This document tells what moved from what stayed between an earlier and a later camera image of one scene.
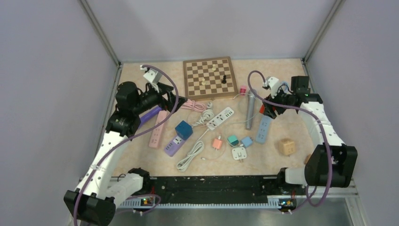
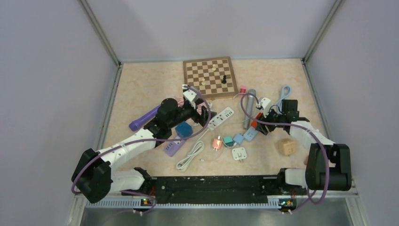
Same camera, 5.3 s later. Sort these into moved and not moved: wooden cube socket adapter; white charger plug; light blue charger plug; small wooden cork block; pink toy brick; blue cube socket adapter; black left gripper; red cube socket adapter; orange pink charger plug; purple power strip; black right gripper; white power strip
Moved: light blue charger plug; red cube socket adapter; black left gripper; black right gripper
Not moved: wooden cube socket adapter; white power strip; purple power strip; blue cube socket adapter; small wooden cork block; pink toy brick; orange pink charger plug; white charger plug
